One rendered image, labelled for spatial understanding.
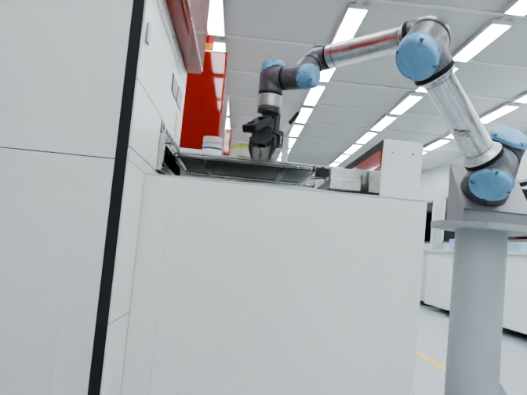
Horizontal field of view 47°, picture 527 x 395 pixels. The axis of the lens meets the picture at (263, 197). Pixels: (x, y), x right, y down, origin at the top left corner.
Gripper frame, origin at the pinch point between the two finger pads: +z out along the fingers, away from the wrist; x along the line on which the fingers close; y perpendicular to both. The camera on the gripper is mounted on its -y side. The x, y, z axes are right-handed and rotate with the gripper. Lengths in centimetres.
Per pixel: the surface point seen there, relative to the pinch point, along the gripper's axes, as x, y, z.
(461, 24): 11, 356, -184
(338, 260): -42, -38, 25
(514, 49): -25, 428, -184
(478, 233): -61, 33, 13
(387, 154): -48, -27, -1
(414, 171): -54, -24, 2
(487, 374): -65, 35, 55
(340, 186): -32.9, -15.6, 5.6
